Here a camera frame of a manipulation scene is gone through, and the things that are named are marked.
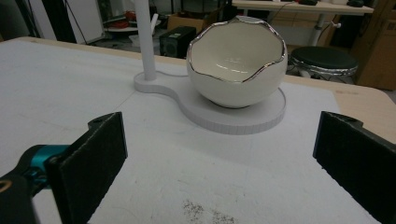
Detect white stand with peg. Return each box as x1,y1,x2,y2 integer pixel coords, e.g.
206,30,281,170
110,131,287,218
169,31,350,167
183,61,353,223
133,0,288,135

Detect white table mat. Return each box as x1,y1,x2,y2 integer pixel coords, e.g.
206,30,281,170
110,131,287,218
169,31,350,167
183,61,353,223
0,38,382,224

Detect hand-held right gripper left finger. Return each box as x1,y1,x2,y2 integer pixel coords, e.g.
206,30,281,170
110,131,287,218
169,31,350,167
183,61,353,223
46,111,129,224

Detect small cardboard box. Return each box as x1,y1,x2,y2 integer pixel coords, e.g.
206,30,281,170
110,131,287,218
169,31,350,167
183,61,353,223
167,12,219,34

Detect round white table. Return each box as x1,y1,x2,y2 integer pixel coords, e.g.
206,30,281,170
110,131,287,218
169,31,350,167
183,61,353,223
104,18,163,34

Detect large cardboard box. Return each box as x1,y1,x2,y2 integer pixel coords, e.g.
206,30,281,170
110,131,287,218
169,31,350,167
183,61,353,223
351,0,396,91

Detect white eggshell bowl silver rim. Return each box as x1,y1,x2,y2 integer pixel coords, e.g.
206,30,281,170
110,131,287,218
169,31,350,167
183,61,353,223
186,15,289,109

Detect white panel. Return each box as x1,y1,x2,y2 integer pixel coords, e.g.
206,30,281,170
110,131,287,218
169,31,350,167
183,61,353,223
29,0,106,45

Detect wooden desk white legs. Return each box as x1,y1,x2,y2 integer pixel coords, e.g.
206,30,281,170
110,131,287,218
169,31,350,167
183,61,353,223
232,0,375,48

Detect black round stool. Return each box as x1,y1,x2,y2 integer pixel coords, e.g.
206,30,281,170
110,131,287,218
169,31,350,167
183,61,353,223
289,46,360,83

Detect black computer tower green label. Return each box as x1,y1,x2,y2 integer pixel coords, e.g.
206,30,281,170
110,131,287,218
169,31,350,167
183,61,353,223
159,26,198,60

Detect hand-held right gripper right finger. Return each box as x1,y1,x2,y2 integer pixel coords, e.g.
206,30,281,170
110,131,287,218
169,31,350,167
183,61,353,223
312,110,396,224

